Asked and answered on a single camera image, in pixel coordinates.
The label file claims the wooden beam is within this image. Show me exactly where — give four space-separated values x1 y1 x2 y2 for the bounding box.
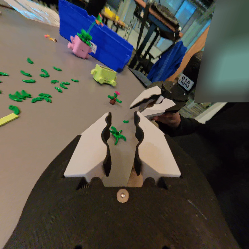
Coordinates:
167 25 210 82

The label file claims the blue bag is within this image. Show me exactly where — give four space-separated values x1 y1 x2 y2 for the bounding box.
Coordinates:
147 40 188 83

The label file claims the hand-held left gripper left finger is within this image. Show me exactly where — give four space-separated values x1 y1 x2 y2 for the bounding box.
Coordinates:
64 112 112 183

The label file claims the small potted toy flower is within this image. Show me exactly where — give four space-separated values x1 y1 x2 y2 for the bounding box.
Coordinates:
107 91 122 105

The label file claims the group of green leaf pieces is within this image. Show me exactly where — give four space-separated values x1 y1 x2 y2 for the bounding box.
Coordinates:
0 58 80 115

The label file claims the blue plastic bin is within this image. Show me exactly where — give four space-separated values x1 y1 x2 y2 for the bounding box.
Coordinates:
58 0 134 73

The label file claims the green spiky plant stem piece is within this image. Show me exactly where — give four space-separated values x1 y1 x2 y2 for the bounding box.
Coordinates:
109 126 127 145

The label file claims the person's black jacket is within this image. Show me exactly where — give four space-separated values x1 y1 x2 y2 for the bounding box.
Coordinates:
171 102 249 249

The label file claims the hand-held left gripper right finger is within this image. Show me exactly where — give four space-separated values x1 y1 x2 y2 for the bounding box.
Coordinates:
134 111 182 185

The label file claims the open instruction booklet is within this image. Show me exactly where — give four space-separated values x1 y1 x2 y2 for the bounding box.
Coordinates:
4 0 60 27

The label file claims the black-legged desk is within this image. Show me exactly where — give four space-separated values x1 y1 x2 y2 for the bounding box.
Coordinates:
128 0 184 73

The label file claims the lime green toy flower pot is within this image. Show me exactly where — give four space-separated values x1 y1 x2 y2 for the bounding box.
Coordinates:
90 64 117 87

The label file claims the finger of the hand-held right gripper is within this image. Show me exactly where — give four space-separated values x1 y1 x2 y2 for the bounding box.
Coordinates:
139 98 176 120
129 86 162 109

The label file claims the yellow flat brick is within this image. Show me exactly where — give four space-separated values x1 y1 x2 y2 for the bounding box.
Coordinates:
0 113 19 127

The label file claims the person's right forearm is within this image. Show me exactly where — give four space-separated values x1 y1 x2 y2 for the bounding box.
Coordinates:
158 115 218 138

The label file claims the pink toy flower pot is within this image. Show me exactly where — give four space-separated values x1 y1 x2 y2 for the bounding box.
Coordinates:
67 14 104 59

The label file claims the person's right hand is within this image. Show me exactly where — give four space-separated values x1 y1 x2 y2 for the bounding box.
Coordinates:
155 112 182 128

